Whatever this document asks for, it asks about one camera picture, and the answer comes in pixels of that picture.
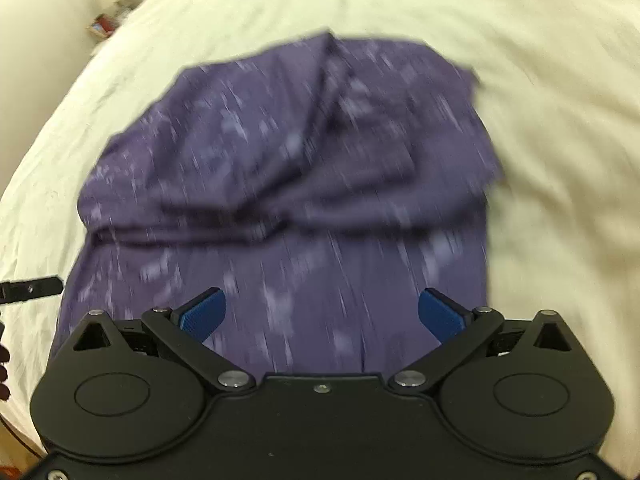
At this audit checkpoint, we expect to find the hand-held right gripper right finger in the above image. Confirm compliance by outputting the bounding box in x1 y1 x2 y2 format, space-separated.
389 288 576 393

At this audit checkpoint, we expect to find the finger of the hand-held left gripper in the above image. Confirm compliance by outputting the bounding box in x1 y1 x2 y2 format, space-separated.
0 275 64 306

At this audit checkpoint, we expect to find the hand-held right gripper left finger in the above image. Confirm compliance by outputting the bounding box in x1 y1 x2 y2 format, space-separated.
67 287 256 392

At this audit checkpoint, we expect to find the purple patterned hooded jacket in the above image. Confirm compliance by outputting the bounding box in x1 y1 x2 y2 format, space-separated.
52 32 507 377

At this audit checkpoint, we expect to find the person's left hand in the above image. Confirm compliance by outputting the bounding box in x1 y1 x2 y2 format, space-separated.
0 345 12 402

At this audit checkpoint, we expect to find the cream quilted bed cover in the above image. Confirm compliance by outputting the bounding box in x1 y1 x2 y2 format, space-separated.
0 0 640 461

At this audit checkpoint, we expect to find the cream nightstand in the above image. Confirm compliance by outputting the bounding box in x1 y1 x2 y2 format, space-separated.
86 0 151 58

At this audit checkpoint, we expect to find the red photo frame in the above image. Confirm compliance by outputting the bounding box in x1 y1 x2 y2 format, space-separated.
89 14 120 39

